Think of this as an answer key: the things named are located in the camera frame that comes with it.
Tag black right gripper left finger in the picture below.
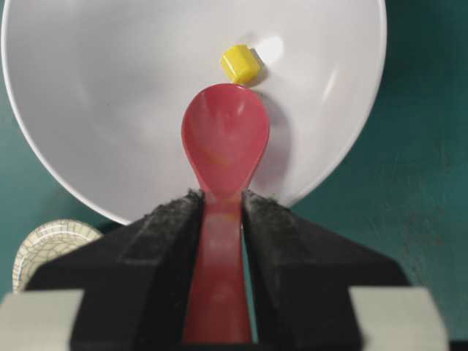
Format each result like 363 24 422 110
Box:
26 191 203 350

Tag white round bowl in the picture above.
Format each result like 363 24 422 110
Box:
1 1 387 224

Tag yellow hexagonal prism block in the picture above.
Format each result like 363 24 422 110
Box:
221 45 265 85

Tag red plastic spoon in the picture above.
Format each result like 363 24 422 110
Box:
181 83 270 344

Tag crackle-pattern ceramic cup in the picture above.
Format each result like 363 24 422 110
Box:
12 219 103 293

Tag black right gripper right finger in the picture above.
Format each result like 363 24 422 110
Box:
242 190 409 350

